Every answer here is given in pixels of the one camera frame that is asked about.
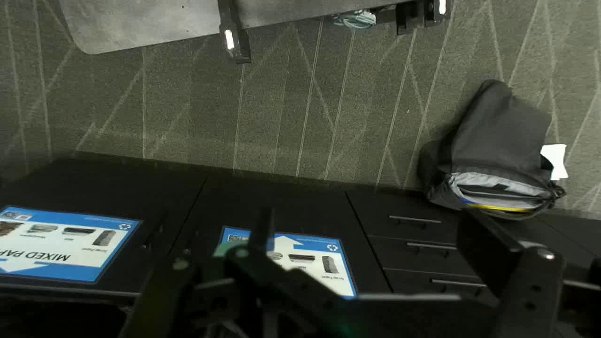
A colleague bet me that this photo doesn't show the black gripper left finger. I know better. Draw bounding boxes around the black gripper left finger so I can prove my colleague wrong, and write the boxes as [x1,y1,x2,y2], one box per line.
[119,247,215,338]

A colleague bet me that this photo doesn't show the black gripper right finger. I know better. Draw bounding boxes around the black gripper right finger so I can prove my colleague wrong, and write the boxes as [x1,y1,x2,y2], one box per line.
[457,208,570,338]

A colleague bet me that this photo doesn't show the black counter cabinet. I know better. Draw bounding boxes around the black counter cabinet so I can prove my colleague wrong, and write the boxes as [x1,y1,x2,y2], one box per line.
[0,152,601,338]

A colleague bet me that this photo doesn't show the mixed paper sign up arrow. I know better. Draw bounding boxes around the mixed paper sign up arrow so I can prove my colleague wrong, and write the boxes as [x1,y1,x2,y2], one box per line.
[0,204,146,287]

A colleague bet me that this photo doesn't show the small white paper slip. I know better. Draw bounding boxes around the small white paper slip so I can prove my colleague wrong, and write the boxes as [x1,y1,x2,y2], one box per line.
[540,142,572,184]

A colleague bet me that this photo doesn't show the mixed paper sign down arrow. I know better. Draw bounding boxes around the mixed paper sign down arrow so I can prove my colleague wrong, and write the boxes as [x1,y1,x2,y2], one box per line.
[213,225,362,300]

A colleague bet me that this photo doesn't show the dark grey backpack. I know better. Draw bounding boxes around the dark grey backpack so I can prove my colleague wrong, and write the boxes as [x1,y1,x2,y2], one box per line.
[418,78,570,221]

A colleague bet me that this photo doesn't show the black cart leg white label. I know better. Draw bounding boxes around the black cart leg white label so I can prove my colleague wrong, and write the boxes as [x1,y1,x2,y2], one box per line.
[393,0,452,35]
[217,0,254,63]

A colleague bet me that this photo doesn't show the grey robot cart platform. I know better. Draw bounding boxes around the grey robot cart platform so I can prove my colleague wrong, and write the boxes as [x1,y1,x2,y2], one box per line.
[59,0,403,56]

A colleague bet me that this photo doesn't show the small teal plastic piece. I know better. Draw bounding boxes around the small teal plastic piece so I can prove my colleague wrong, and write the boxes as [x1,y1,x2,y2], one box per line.
[333,7,380,31]

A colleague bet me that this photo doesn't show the black drawer silver handle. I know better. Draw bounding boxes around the black drawer silver handle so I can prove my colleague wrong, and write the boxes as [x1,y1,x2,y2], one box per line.
[347,189,469,238]
[382,268,497,304]
[363,232,478,272]

